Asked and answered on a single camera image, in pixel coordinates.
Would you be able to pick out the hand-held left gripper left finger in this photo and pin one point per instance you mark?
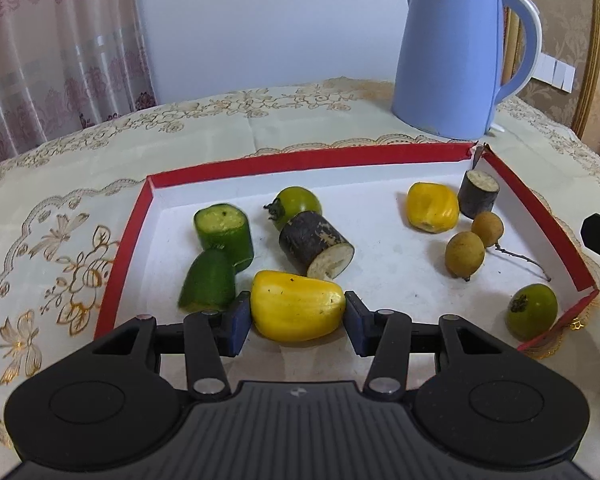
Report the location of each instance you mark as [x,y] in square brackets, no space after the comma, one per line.
[240,322]

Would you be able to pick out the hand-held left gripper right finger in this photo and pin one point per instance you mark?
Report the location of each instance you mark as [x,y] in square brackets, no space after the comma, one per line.
[355,322]

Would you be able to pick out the large yellow pepper piece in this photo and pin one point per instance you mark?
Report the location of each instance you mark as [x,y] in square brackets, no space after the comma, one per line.
[295,307]

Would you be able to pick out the red cardboard box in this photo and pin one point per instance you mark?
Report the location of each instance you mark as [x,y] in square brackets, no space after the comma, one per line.
[395,260]

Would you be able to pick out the dark sugarcane piece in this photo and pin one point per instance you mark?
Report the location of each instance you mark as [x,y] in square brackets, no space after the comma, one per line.
[310,240]
[475,200]

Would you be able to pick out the green tomato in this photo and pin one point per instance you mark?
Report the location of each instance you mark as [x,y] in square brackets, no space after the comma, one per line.
[300,200]
[535,310]

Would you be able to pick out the brown longan with stem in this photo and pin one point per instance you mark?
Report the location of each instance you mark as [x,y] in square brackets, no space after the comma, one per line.
[487,229]

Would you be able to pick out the green cucumber piece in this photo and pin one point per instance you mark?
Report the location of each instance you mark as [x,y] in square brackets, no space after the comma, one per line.
[207,280]
[227,240]

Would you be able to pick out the cream gold floral tablecloth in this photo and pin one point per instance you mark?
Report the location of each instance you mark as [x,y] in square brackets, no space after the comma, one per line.
[55,190]

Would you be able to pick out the light blue electric kettle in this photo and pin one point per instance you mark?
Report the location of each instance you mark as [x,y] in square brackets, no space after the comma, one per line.
[445,60]

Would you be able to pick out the beige floral curtain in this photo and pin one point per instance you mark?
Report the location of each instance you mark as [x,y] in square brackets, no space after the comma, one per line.
[55,60]

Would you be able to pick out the white wall switch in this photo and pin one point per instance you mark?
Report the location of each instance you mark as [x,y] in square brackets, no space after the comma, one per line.
[555,72]

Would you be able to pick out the gold framed damask wall panel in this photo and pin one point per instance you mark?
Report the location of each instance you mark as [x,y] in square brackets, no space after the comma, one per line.
[560,10]

